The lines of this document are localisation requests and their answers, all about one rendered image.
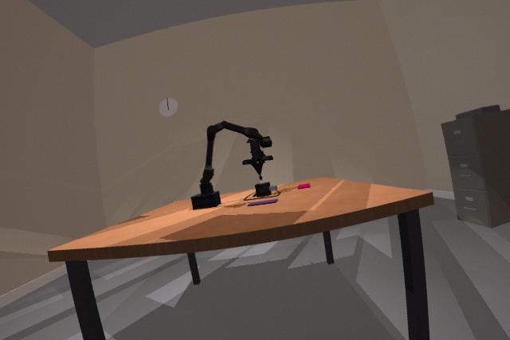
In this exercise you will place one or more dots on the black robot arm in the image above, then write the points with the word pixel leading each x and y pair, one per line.
pixel 253 135

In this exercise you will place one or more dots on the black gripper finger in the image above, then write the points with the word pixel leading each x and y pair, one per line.
pixel 260 165
pixel 255 167

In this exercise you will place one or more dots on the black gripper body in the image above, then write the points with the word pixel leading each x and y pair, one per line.
pixel 256 154

